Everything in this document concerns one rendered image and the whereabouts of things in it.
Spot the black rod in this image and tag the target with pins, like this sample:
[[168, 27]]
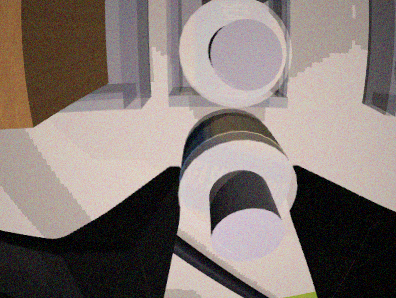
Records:
[[192, 256]]

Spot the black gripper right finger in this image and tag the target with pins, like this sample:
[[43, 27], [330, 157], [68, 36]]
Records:
[[349, 241]]

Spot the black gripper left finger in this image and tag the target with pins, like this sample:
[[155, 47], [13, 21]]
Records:
[[125, 253]]

